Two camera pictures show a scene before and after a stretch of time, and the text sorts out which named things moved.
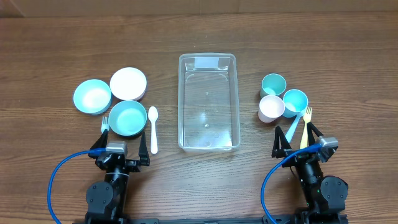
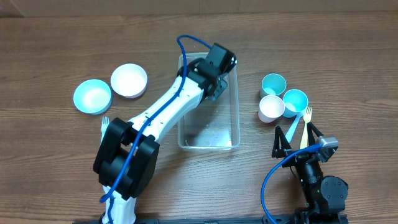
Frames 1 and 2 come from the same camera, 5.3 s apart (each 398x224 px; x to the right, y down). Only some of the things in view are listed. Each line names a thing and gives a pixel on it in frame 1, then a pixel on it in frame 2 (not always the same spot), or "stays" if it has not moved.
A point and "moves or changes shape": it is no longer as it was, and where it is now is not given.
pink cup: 271,107 stays
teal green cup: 272,84 stays
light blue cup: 294,101 stays
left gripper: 119,159 → 219,88
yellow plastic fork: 305,140 stays
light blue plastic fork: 294,109 moves or changes shape
